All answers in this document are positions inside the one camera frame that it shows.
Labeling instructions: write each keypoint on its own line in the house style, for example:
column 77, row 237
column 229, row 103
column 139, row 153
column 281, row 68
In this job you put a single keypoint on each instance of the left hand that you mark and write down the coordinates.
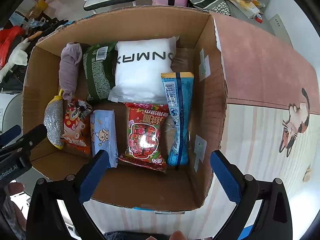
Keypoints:
column 15, row 188

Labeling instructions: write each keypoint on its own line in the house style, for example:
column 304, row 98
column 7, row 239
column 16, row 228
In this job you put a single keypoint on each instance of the orange panda snack bag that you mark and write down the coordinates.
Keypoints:
column 76, row 125

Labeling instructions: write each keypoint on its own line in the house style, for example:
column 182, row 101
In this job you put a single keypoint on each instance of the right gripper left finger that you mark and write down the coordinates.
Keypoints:
column 45, row 220

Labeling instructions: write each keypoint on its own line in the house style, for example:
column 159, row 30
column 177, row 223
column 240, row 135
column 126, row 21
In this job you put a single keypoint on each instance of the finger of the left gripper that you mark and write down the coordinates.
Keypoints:
column 31, row 139
column 10, row 135

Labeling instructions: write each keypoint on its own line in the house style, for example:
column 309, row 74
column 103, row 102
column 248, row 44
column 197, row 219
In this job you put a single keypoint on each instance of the pink cat rug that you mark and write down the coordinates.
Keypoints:
column 256, row 96

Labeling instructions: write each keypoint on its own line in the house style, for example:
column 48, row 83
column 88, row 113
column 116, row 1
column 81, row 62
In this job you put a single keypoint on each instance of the lavender fuzzy cloth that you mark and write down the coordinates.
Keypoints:
column 71, row 57

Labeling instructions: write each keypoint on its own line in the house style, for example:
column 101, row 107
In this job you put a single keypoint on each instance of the blue tissue pack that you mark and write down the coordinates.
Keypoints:
column 103, row 135

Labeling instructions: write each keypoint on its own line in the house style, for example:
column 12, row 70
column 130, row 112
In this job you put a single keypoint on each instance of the red plastic bag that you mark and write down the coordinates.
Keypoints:
column 7, row 38

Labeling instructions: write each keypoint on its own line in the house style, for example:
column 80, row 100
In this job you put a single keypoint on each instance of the white onmax pillow pack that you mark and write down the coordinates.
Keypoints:
column 139, row 68

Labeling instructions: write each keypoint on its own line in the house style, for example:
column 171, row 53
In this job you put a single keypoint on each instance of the yellow silver scrub sponge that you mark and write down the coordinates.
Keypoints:
column 53, row 120

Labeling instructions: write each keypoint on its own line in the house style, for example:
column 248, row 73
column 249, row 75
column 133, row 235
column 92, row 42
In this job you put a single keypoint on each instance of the white goose plush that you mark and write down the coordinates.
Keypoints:
column 18, row 56

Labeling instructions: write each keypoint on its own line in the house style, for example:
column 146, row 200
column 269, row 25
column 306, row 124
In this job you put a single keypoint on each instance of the long blue snack packet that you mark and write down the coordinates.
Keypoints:
column 178, row 89

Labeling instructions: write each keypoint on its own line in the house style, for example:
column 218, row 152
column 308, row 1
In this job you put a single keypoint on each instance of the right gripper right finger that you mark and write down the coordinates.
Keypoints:
column 273, row 220

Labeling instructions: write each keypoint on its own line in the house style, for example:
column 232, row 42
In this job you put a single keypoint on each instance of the green snack bag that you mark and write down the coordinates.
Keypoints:
column 100, row 62

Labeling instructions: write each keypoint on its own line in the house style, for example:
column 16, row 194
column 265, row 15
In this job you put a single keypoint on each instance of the right hand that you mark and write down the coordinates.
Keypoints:
column 177, row 235

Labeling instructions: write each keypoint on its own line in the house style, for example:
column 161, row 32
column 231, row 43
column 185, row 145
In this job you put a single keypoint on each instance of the red floral wipes pack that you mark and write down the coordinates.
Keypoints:
column 144, row 134

